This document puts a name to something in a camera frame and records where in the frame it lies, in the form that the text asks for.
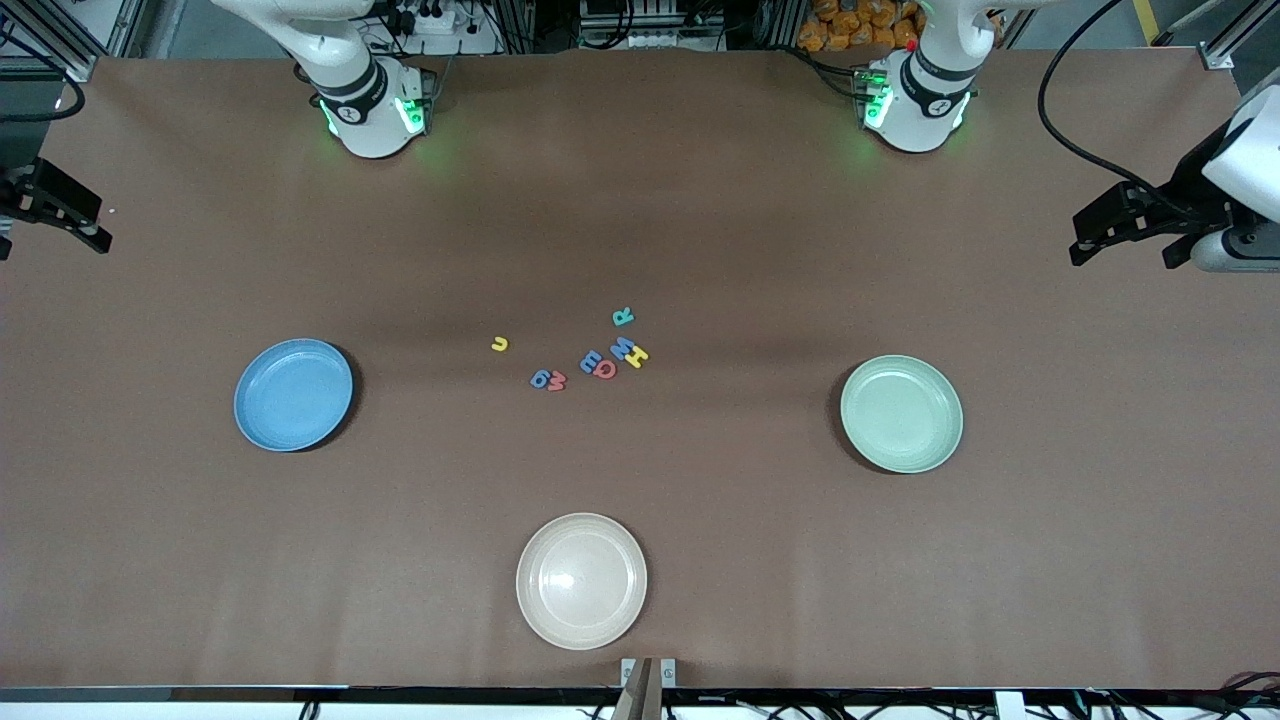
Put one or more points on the aluminium frame profile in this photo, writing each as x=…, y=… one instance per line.
x=1225, y=50
x=60, y=45

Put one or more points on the yellow foam letter H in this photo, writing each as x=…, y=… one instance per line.
x=637, y=357

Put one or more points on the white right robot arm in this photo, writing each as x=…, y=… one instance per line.
x=370, y=110

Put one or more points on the dark blue foam letter m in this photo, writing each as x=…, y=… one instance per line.
x=586, y=362

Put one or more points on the blue foam letter W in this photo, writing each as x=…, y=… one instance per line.
x=622, y=349

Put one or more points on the teal foam letter R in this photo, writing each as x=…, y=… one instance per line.
x=620, y=316

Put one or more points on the orange packets pile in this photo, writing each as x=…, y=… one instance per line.
x=850, y=25

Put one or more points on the white power strip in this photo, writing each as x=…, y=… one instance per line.
x=425, y=20

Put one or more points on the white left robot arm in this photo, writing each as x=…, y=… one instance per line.
x=925, y=110

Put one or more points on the blue round plate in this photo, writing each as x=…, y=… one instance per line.
x=293, y=395

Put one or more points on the black table edge rail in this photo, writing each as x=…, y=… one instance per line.
x=400, y=694

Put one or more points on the beige round plate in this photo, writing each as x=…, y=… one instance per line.
x=581, y=581

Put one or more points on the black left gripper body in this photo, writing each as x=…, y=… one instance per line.
x=1178, y=208

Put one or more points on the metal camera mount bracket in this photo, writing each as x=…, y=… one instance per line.
x=632, y=675

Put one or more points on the pale green round plate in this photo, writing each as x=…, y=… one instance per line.
x=900, y=413

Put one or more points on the small white edge bracket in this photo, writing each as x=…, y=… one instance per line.
x=1008, y=705

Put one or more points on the red foam letter m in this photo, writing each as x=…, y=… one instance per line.
x=557, y=383

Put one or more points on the red foam letter Q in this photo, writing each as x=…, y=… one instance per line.
x=598, y=369

